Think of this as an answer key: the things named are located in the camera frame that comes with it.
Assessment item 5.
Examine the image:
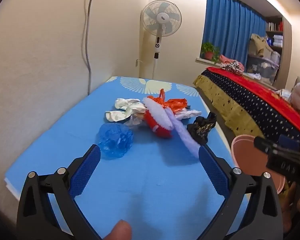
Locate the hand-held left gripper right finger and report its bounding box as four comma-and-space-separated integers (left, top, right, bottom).
199, 145, 283, 240

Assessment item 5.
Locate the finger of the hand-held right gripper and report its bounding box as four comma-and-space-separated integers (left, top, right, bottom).
254, 135, 300, 157

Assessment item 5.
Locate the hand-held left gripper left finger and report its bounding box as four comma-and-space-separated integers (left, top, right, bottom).
16, 144, 102, 240

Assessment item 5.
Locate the pink plastic bin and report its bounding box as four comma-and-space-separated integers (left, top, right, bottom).
231, 134, 287, 195

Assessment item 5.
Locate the blue plastic bag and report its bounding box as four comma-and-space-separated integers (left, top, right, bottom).
98, 123, 134, 159

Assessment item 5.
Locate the black gold patterned wrapper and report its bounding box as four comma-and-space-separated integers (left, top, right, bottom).
187, 112, 217, 145

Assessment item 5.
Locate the white foam net sleeve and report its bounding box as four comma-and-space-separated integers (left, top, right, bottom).
165, 110, 202, 158

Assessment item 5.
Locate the red white plush hat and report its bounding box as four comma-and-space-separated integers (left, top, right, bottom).
142, 96, 176, 138

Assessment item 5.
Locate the person's left hand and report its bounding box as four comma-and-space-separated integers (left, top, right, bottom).
102, 219, 133, 240

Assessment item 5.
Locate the dark star print blanket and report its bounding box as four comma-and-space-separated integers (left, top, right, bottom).
199, 69, 300, 143

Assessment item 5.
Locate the light blue cloth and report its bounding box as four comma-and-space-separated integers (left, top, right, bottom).
272, 88, 293, 101

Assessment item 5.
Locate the crumpled white tissue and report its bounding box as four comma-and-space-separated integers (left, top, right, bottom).
175, 109, 202, 120

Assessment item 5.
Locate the crumpled silver wrapper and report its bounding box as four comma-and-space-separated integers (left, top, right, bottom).
124, 112, 147, 130

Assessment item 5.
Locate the orange plastic bag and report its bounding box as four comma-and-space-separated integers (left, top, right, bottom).
159, 89, 191, 115

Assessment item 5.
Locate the clear plastic storage box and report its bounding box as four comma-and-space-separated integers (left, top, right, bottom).
246, 54, 281, 84

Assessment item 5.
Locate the black white striped cloth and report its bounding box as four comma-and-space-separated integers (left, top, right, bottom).
220, 61, 243, 76

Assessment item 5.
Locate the grey metal container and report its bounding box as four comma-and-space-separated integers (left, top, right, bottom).
269, 51, 282, 66

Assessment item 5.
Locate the pink cloth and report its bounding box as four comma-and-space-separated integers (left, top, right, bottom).
219, 54, 245, 72

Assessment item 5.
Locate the beige jacket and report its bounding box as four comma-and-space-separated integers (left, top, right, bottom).
249, 33, 271, 57

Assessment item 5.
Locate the white window sill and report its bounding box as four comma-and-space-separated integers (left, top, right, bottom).
195, 57, 223, 67

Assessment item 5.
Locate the potted green plant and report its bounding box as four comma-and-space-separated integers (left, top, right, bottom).
200, 42, 221, 63

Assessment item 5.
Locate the wooden shelf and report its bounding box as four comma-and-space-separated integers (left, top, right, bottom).
265, 17, 284, 55

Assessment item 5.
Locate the blue curtain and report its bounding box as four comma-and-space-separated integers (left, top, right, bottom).
202, 0, 268, 67

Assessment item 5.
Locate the white standing fan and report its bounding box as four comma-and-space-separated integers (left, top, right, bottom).
140, 1, 183, 80

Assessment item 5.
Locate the grey wall cable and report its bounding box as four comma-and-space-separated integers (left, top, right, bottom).
81, 0, 96, 95

